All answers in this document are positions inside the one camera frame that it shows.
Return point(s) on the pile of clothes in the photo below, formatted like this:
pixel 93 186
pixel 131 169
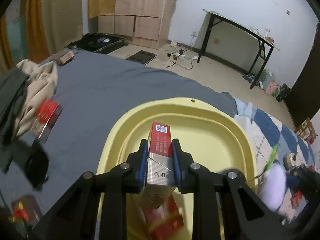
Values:
pixel 23 89

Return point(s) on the black folding console table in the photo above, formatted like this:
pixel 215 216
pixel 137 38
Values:
pixel 239 47

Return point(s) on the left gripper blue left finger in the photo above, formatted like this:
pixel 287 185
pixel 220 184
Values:
pixel 143 155

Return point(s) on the black foam tray on floor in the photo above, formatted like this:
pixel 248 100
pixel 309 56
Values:
pixel 142 57

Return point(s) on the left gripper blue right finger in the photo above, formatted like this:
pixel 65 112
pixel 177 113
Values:
pixel 176 151

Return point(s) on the blue white checkered blanket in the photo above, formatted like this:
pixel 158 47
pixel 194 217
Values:
pixel 265 132

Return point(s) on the red cigarette carton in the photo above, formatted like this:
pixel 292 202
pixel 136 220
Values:
pixel 159 182

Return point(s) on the grey bed sheet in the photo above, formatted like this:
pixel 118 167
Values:
pixel 95 90

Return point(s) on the copper pink small box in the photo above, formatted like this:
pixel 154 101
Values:
pixel 65 58

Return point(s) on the yellow oval plastic tray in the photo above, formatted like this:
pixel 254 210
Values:
pixel 208 137

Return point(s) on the green plush toy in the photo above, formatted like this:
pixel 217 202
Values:
pixel 272 157

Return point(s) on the open black suitcase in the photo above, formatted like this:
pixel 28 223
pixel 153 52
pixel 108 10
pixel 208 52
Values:
pixel 98 43

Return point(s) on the wooden wardrobe cabinet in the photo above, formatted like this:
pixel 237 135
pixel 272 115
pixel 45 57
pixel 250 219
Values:
pixel 141 22

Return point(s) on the red cigarette pack on sheet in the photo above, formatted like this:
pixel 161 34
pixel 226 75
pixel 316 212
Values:
pixel 45 118

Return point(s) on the dark brown door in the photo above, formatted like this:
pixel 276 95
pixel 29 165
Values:
pixel 303 100

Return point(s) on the red box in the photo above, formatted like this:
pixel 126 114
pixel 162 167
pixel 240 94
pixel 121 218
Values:
pixel 163 222

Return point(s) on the brown printed cardboard box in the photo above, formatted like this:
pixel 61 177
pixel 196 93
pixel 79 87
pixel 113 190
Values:
pixel 306 131

